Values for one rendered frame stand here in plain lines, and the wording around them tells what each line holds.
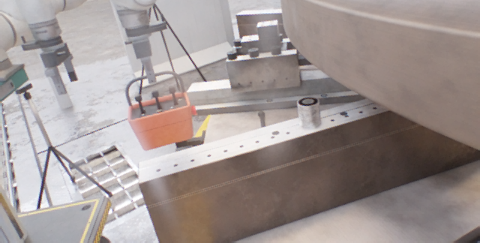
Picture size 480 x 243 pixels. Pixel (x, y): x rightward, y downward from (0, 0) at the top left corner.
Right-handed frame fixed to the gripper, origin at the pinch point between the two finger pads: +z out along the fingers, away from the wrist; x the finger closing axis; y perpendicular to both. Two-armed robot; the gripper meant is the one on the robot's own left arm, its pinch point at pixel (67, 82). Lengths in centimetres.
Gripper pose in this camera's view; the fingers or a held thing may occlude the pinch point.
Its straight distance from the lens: 152.2
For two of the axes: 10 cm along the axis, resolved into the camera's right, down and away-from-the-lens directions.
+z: 1.6, 8.9, 4.2
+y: 9.8, -1.9, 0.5
